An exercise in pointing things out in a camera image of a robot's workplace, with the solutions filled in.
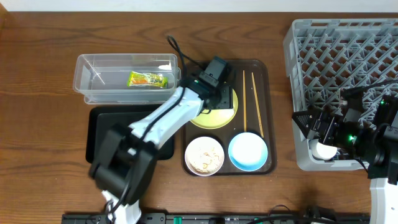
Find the white paper cup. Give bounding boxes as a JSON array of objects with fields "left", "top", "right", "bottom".
[{"left": 308, "top": 139, "right": 338, "bottom": 161}]

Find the wooden chopstick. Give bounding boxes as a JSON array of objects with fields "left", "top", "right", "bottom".
[
  {"left": 251, "top": 72, "right": 264, "bottom": 138},
  {"left": 243, "top": 70, "right": 247, "bottom": 132}
]

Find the white bowl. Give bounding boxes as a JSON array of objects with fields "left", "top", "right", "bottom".
[{"left": 184, "top": 136, "right": 224, "bottom": 177}]

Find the leftover noodles and rice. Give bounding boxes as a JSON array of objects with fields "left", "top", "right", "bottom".
[{"left": 188, "top": 146, "right": 223, "bottom": 174}]

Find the blue bowl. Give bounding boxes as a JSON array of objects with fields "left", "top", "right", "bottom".
[{"left": 228, "top": 132, "right": 269, "bottom": 172}]

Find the green snack wrapper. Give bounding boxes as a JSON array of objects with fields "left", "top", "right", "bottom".
[{"left": 126, "top": 71, "right": 169, "bottom": 88}]

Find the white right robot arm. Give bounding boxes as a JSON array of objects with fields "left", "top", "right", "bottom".
[{"left": 292, "top": 95, "right": 397, "bottom": 223}]

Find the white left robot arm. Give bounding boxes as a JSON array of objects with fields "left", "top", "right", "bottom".
[{"left": 88, "top": 80, "right": 233, "bottom": 223}]

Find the grey dishwasher rack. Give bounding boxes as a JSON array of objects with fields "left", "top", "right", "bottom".
[{"left": 282, "top": 18, "right": 398, "bottom": 172}]

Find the clear plastic waste bin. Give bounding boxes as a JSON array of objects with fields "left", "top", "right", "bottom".
[{"left": 73, "top": 54, "right": 181, "bottom": 105}]

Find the black waste tray bin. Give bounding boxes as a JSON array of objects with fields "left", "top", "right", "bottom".
[{"left": 85, "top": 104, "right": 160, "bottom": 164}]

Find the yellow round plate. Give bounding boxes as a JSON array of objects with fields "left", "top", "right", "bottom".
[{"left": 191, "top": 90, "right": 239, "bottom": 129}]

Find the dark brown serving tray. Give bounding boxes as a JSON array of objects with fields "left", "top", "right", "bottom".
[{"left": 182, "top": 60, "right": 277, "bottom": 176}]

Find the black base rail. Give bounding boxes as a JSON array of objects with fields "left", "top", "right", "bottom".
[{"left": 60, "top": 212, "right": 371, "bottom": 224}]

